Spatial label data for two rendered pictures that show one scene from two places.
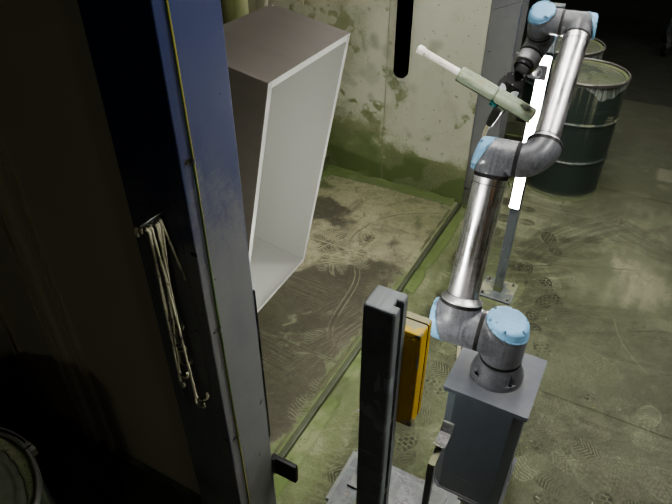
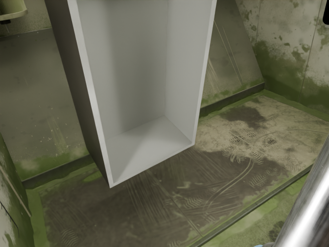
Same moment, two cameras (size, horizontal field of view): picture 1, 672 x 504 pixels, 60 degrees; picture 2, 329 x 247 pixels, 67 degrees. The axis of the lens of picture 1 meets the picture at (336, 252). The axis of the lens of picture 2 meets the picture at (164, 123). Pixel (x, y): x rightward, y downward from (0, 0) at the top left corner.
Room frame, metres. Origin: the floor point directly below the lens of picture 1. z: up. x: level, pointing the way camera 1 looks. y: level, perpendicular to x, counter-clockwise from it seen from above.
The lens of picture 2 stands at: (1.23, -0.39, 1.47)
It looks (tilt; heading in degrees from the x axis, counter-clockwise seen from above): 33 degrees down; 34
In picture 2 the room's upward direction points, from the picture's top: 6 degrees counter-clockwise
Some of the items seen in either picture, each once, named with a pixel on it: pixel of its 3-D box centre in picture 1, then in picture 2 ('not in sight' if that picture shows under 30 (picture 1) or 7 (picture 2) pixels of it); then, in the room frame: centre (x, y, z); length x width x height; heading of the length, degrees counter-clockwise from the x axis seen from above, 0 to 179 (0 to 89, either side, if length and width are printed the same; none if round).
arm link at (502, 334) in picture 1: (502, 336); not in sight; (1.47, -0.59, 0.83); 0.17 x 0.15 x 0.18; 65
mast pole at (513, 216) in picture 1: (523, 170); not in sight; (2.69, -0.98, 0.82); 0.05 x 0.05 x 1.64; 61
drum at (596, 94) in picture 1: (572, 129); not in sight; (4.02, -1.76, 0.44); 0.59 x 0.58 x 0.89; 166
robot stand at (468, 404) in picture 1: (483, 427); not in sight; (1.47, -0.59, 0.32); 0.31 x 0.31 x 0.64; 61
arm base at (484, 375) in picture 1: (498, 363); not in sight; (1.47, -0.59, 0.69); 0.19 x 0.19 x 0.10
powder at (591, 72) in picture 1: (587, 73); not in sight; (4.02, -1.76, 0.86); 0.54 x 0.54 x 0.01
